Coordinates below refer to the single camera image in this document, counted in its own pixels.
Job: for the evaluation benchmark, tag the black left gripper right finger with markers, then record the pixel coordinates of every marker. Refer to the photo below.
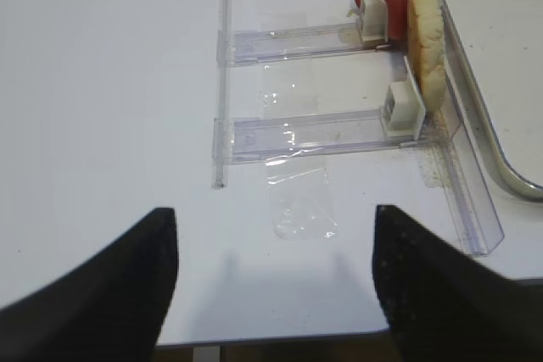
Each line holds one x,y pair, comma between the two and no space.
442,305

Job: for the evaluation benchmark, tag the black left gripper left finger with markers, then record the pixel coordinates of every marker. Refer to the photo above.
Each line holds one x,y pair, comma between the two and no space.
111,308

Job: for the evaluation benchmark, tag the white pusher block lower left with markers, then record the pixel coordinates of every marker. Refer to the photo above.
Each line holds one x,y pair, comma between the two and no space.
404,111

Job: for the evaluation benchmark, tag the white pusher block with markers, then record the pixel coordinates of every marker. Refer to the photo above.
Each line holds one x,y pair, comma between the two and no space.
404,111
374,22

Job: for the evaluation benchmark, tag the clear left lower track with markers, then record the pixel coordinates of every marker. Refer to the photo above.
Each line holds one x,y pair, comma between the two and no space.
253,140

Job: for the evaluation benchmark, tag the clear track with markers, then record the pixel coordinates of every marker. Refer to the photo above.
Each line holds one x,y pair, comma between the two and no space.
257,47
253,140

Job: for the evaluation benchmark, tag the metal baking tray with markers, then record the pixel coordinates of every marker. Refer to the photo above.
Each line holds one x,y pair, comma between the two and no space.
502,53

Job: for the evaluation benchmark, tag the white pusher block upper left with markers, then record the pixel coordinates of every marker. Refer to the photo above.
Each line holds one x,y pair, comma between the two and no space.
374,22

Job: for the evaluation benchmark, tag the clear left upper track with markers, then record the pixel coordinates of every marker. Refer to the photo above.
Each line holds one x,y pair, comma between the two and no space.
257,47

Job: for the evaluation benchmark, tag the clear thin left rod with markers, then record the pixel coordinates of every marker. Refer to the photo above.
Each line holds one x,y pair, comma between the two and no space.
225,69

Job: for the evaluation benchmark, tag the clear left rack rail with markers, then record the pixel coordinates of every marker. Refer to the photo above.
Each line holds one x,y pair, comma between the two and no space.
460,162

